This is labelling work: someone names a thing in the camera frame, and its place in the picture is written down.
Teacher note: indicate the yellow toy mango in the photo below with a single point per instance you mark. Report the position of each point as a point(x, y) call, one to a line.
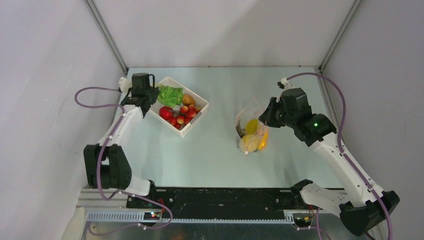
point(251, 126)

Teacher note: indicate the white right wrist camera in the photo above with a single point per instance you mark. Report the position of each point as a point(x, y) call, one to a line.
point(285, 85)

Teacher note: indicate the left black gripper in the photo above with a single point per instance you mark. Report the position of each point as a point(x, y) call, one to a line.
point(154, 92)

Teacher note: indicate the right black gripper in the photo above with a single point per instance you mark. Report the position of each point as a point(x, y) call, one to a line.
point(271, 112)

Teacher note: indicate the brown toy potato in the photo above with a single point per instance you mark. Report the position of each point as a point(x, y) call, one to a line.
point(188, 100)

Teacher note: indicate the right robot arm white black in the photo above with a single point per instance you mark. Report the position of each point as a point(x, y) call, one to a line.
point(365, 204)

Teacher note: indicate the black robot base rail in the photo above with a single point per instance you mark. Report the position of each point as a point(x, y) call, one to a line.
point(221, 203)

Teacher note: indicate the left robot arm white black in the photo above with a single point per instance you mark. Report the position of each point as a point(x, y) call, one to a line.
point(106, 164)

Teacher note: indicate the yellow toy lemon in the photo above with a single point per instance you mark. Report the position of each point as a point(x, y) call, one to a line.
point(250, 143)

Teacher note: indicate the clear zip top bag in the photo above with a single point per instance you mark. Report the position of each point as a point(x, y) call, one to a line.
point(251, 111)

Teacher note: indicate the grey slotted cable duct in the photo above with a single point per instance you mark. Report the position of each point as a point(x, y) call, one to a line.
point(139, 217)

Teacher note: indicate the orange toy fruit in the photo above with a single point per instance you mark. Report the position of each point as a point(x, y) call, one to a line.
point(264, 140)

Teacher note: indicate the green toy lettuce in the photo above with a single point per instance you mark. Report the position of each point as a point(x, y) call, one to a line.
point(170, 96)

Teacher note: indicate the red toy apple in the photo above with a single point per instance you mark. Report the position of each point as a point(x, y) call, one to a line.
point(166, 113)

